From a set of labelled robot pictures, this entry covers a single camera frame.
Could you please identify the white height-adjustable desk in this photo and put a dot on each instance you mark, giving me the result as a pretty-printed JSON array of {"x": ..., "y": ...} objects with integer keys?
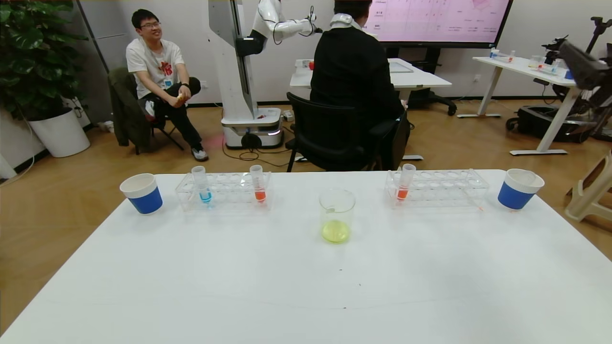
[{"x": 526, "y": 69}]

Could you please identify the grey tablet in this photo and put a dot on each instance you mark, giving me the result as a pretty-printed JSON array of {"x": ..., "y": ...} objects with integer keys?
[{"x": 400, "y": 68}]

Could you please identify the large wall display screen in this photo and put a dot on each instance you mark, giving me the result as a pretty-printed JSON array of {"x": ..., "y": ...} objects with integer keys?
[{"x": 440, "y": 21}]

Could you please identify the white humanoid robot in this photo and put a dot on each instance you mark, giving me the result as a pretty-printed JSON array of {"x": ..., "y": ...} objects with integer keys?
[{"x": 234, "y": 71}]

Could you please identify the blue paper cup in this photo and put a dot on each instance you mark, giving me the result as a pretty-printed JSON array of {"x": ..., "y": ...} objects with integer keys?
[
  {"x": 515, "y": 193},
  {"x": 144, "y": 198}
]

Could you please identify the orange pigment test tube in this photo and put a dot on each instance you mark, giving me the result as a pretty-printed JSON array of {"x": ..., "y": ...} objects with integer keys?
[
  {"x": 259, "y": 193},
  {"x": 402, "y": 192}
]

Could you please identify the black display stand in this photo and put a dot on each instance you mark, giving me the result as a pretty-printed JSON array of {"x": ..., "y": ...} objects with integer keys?
[{"x": 430, "y": 98}]

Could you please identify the black wheeled robot base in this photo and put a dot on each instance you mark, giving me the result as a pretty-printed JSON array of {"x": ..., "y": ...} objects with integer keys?
[{"x": 540, "y": 124}]

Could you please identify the clear plastic test tube rack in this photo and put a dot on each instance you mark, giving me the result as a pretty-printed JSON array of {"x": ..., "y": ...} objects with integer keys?
[
  {"x": 229, "y": 192},
  {"x": 440, "y": 192}
]

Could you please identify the glass beaker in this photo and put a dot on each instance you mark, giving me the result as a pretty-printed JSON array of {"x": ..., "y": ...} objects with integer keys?
[{"x": 334, "y": 229}]

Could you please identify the black tabletop robot arm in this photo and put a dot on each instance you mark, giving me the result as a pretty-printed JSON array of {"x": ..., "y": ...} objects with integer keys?
[{"x": 581, "y": 64}]

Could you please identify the man in black sweater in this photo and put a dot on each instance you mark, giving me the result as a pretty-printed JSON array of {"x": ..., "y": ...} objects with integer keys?
[{"x": 354, "y": 67}]

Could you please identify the black folding chair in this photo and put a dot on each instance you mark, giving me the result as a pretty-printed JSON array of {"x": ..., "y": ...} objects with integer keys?
[{"x": 167, "y": 136}]

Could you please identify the white plant pot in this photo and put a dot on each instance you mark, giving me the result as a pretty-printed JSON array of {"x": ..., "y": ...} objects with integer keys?
[{"x": 60, "y": 136}]

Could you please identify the man in white t-shirt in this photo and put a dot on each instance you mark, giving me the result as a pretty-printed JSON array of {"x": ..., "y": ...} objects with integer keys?
[{"x": 153, "y": 64}]

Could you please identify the white neck headset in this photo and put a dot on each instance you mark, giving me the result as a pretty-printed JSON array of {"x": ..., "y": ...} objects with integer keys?
[{"x": 342, "y": 20}]

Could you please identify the black office chair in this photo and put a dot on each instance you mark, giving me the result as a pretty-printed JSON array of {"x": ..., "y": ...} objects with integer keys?
[{"x": 334, "y": 138}]

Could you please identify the blue pigment test tube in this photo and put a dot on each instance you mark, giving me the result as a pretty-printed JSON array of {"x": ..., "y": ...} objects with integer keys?
[{"x": 203, "y": 184}]

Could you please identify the dark green jacket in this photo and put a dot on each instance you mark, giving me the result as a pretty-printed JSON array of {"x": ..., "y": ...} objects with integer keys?
[{"x": 125, "y": 110}]

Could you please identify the green potted plant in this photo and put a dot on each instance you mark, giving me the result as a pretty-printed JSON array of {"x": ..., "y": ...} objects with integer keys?
[{"x": 33, "y": 52}]

